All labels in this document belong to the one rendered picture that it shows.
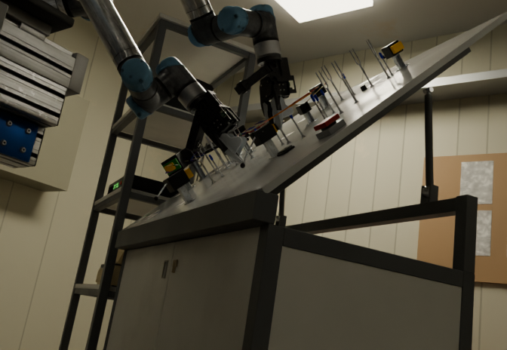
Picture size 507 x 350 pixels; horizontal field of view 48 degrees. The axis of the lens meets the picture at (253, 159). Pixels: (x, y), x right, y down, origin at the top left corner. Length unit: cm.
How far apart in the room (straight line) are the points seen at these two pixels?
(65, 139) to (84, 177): 57
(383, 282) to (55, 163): 349
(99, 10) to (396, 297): 104
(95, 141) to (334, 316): 408
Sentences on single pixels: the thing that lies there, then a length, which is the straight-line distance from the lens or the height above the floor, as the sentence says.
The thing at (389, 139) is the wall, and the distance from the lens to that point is 448.
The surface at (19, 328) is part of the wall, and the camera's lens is 486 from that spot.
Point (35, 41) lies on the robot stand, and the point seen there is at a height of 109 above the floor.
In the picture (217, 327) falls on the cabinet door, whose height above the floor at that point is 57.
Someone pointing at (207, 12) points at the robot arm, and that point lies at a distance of 169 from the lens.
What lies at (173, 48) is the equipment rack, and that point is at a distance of 290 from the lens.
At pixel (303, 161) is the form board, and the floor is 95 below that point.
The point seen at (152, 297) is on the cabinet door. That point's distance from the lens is 185.
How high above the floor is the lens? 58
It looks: 16 degrees up
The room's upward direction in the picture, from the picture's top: 9 degrees clockwise
